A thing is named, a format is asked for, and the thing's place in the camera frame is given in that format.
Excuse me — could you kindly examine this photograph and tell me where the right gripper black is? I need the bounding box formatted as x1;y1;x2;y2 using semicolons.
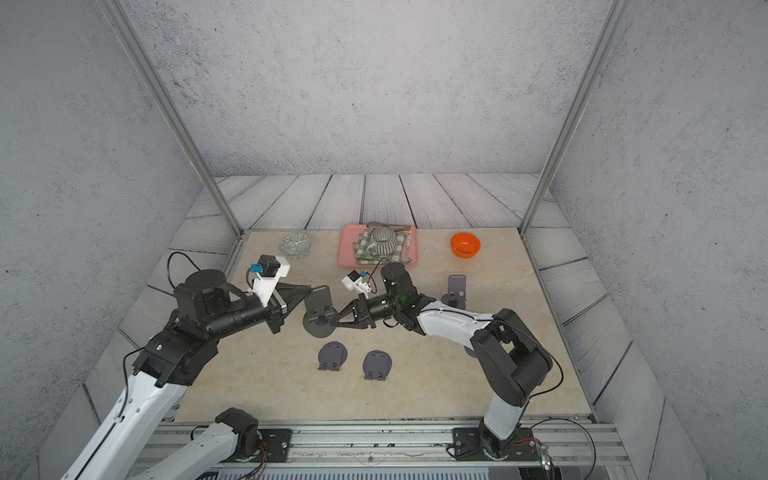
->
331;295;403;332

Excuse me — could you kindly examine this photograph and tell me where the dark phone stand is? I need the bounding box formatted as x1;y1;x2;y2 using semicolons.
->
302;285;339;338

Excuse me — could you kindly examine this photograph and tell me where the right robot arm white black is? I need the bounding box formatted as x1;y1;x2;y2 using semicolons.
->
329;263;559;460

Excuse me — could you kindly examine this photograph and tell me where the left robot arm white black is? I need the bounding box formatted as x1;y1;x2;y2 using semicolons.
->
63;269;312;479

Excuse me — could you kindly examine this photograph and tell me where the green patterned dish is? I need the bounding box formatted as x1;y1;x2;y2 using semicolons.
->
278;232;312;259

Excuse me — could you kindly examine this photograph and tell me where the green checkered cloth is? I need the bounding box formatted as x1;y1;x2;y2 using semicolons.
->
353;229;407;265

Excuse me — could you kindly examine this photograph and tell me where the metal spoon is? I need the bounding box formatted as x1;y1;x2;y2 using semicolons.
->
400;230;412;264

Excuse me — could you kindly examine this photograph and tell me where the pink tray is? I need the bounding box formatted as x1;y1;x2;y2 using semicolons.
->
337;224;418;267

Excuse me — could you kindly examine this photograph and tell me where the striped ceramic cup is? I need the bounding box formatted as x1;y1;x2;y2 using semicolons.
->
367;227;398;257

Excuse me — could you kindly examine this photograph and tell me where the brown wooden spoon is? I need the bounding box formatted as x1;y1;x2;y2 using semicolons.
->
366;221;412;232

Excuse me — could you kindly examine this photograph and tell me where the orange bowl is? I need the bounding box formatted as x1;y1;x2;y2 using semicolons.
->
450;232;482;259

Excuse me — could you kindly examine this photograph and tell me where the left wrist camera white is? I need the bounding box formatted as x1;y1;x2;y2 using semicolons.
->
247;255;290;307

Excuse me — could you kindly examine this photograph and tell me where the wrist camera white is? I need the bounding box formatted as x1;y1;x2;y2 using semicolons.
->
247;255;290;307
342;270;372;298

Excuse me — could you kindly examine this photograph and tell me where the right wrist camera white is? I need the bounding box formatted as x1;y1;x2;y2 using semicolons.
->
342;270;372;298

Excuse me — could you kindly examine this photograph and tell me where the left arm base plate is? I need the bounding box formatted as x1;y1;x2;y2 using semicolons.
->
233;428;293;463

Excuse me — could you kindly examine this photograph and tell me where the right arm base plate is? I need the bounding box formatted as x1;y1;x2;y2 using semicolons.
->
446;426;540;462

